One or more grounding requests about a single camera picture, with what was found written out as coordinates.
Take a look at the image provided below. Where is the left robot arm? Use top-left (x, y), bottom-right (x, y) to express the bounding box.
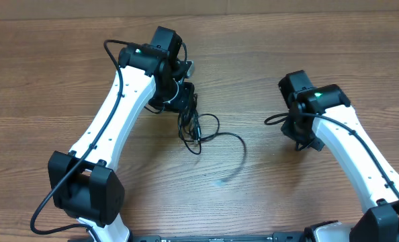
top-left (48, 26), bottom-right (196, 241)

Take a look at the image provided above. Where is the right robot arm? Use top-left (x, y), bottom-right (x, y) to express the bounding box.
top-left (278, 71), bottom-right (399, 241)

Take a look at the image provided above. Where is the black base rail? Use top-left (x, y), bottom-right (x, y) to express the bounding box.
top-left (129, 232), bottom-right (308, 242)

